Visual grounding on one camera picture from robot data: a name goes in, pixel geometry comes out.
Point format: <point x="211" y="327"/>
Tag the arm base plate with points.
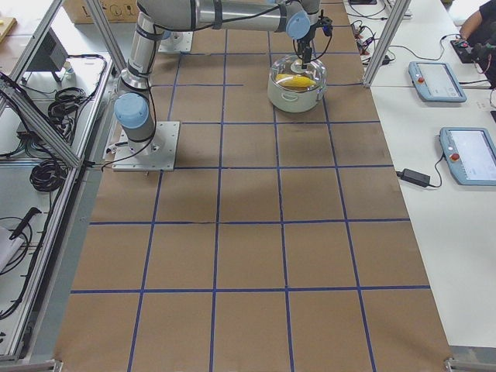
<point x="176" y="42"/>
<point x="157" y="156"/>

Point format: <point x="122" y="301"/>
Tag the teach pendant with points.
<point x="435" y="82"/>
<point x="470" y="155"/>

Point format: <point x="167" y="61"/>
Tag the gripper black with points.
<point x="303" y="42"/>

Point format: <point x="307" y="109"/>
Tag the black power adapter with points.
<point x="414" y="177"/>

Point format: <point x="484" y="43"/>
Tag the teach pendant near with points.
<point x="470" y="155"/>

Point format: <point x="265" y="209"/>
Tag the teach pendant far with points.
<point x="435" y="82"/>

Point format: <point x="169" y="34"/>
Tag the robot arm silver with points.
<point x="134" y="107"/>

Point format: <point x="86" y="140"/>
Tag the yellow corn cob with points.
<point x="294" y="81"/>

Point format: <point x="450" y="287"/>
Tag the glass pot lid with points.
<point x="291" y="64"/>

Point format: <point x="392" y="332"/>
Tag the white cooking pot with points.
<point x="294" y="102"/>

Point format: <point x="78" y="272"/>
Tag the aluminium frame post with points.
<point x="391" y="27"/>

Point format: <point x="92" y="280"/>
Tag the cardboard box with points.
<point x="116" y="11"/>

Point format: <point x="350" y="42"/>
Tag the person in black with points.
<point x="477" y="30"/>

